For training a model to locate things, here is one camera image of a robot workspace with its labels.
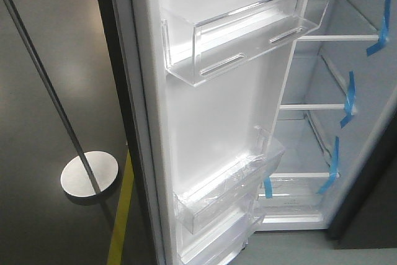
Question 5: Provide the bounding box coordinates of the clear middle door bin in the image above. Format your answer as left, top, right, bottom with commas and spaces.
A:
174, 127, 285, 234

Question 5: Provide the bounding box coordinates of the yellow floor tape line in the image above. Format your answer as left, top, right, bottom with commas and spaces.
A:
107, 151, 134, 265

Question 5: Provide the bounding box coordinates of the silver floor stand pole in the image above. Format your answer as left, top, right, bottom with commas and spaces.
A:
3, 0, 118, 198

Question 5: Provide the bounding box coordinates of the fridge door white interior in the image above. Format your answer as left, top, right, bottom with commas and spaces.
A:
92, 0, 316, 265

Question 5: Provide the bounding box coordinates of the clear upper door bin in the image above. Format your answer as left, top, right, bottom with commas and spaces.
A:
159, 0, 329, 86

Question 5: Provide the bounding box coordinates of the clear door bin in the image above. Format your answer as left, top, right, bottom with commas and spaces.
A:
174, 127, 285, 234
176, 208, 265, 264
159, 0, 329, 86

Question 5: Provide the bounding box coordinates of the clear lower door bin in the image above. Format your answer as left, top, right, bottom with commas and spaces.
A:
176, 208, 265, 264

